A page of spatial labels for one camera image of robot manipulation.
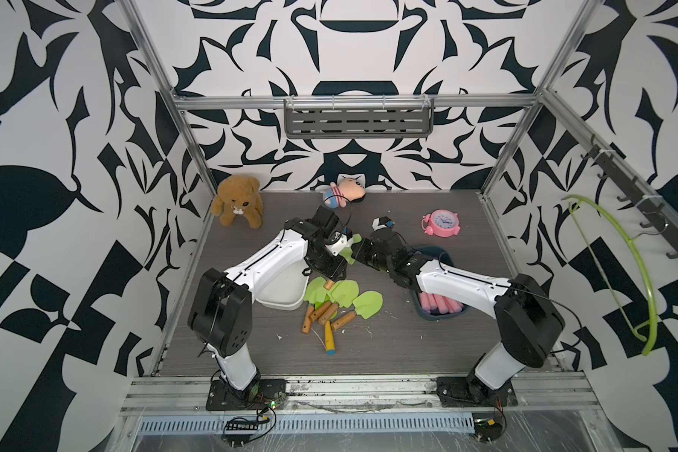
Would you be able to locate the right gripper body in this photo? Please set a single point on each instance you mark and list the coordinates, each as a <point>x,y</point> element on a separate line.
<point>368,253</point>

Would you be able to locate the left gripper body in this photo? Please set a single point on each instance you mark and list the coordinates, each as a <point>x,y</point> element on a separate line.
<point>329,265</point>

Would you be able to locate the purple shovel pink handle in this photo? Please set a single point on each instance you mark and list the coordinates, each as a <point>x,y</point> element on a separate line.
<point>436,305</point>

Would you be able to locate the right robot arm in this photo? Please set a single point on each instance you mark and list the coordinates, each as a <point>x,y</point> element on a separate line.
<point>528,321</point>

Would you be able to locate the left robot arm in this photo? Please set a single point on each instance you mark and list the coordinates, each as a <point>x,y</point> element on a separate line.
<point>221,313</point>

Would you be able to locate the white storage tray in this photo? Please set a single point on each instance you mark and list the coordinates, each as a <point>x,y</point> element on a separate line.
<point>287,290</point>

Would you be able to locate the teal storage box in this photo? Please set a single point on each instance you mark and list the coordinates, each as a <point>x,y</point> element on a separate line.
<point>444,258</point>

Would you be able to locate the black connector box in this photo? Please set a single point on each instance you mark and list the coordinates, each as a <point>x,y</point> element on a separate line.
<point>488,430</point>

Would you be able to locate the pink alarm clock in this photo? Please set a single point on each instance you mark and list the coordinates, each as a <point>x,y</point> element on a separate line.
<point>441,223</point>

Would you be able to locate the small plush doll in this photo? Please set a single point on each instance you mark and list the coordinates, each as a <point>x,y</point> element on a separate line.
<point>342,193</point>

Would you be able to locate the brown teddy bear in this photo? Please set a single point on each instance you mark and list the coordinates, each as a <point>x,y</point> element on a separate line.
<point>239,196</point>

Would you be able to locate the green hoop hanger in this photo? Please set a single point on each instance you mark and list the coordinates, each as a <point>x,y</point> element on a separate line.
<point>626,280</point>

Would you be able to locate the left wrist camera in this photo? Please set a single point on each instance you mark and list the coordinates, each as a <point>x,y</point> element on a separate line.
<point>337,241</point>

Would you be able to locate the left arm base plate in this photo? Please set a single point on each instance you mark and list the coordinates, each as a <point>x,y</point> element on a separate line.
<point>223,397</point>

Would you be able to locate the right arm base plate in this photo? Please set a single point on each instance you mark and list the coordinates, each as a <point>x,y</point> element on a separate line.
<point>469,391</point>

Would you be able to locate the black hook rail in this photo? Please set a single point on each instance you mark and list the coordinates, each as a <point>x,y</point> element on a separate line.
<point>660,217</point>

